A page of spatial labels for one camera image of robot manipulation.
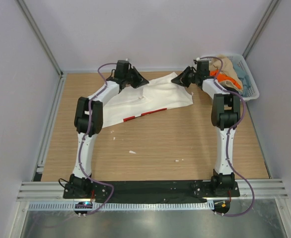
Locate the white t shirt red print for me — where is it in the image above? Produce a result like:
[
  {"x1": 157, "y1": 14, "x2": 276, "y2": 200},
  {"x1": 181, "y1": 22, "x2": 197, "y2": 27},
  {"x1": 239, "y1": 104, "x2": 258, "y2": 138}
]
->
[{"x1": 103, "y1": 72, "x2": 193, "y2": 128}]

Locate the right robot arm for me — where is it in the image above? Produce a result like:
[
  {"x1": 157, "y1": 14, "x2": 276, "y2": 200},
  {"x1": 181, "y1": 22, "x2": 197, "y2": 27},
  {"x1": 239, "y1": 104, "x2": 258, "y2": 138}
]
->
[{"x1": 171, "y1": 57, "x2": 241, "y2": 197}]

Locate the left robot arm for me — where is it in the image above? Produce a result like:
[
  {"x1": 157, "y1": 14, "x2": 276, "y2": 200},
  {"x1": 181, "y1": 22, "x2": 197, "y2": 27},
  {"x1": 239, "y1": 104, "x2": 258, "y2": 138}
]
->
[{"x1": 63, "y1": 60, "x2": 149, "y2": 199}]

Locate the orange garment in basket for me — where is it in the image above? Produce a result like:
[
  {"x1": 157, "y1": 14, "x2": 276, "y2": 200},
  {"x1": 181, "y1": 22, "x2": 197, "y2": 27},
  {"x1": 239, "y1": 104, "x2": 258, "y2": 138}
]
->
[{"x1": 217, "y1": 73, "x2": 243, "y2": 91}]

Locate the beige garment in basket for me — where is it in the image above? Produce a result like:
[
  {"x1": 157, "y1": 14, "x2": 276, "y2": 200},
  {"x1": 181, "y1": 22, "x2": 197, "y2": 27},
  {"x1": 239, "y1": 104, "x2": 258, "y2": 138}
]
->
[{"x1": 209, "y1": 55, "x2": 240, "y2": 80}]

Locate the light blue garment in basket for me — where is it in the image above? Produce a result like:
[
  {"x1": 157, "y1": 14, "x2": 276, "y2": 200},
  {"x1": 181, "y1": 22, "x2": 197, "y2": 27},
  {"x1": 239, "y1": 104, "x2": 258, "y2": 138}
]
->
[{"x1": 233, "y1": 64, "x2": 251, "y2": 97}]

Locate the white plastic basket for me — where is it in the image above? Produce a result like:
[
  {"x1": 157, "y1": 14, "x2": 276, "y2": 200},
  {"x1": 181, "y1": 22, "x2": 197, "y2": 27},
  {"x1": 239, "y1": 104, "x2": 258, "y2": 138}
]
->
[{"x1": 197, "y1": 53, "x2": 259, "y2": 102}]

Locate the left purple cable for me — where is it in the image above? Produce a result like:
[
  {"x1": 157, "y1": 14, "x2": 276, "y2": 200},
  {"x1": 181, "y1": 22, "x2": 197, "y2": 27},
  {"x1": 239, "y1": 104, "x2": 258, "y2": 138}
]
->
[{"x1": 77, "y1": 62, "x2": 115, "y2": 215}]

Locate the purple cable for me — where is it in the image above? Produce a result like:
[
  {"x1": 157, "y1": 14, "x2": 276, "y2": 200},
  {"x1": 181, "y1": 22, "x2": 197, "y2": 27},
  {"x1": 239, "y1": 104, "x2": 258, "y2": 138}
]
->
[
  {"x1": 196, "y1": 56, "x2": 256, "y2": 218},
  {"x1": 77, "y1": 62, "x2": 115, "y2": 215}
]

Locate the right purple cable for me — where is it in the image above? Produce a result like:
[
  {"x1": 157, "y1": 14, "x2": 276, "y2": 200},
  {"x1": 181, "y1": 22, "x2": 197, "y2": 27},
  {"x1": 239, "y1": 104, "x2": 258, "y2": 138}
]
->
[{"x1": 196, "y1": 56, "x2": 256, "y2": 218}]

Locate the right corner aluminium post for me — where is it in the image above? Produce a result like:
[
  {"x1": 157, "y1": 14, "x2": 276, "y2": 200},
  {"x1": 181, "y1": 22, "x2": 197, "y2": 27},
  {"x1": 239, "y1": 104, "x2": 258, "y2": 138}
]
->
[{"x1": 242, "y1": 0, "x2": 281, "y2": 59}]

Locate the corner aluminium post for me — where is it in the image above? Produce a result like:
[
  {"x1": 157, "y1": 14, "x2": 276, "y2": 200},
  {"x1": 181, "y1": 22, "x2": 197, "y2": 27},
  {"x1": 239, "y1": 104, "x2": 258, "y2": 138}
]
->
[
  {"x1": 16, "y1": 0, "x2": 63, "y2": 78},
  {"x1": 242, "y1": 0, "x2": 281, "y2": 59}
]

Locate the left corner aluminium post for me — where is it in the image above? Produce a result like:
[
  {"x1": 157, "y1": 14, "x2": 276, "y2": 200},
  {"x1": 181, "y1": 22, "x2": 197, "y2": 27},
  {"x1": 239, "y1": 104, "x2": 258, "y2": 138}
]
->
[{"x1": 16, "y1": 0, "x2": 63, "y2": 78}]

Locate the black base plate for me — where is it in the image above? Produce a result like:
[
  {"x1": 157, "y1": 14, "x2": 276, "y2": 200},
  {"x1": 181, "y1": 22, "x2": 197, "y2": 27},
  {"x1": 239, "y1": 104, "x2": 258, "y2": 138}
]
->
[{"x1": 63, "y1": 180, "x2": 240, "y2": 204}]

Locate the aluminium rail frame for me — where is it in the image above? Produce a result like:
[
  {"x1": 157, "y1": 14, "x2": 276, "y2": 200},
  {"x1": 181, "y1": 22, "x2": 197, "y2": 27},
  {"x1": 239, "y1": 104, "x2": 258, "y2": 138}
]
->
[{"x1": 16, "y1": 179, "x2": 288, "y2": 201}]

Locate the white slotted cable duct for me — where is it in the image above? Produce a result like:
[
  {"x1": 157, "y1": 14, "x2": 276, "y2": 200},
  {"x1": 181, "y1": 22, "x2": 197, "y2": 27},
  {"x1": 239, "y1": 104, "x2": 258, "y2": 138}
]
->
[{"x1": 28, "y1": 201, "x2": 214, "y2": 211}]

